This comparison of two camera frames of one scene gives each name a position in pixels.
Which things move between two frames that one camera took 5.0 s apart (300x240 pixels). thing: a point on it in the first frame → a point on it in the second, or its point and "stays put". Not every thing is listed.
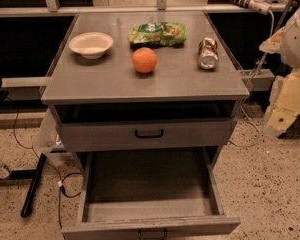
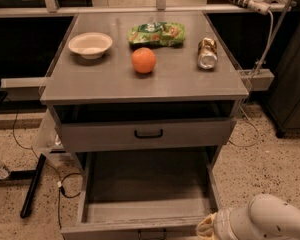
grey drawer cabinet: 144,91 stays put
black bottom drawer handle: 152,238 stays put
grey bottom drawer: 154,194 stays put
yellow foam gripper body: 297,40 → 222,224
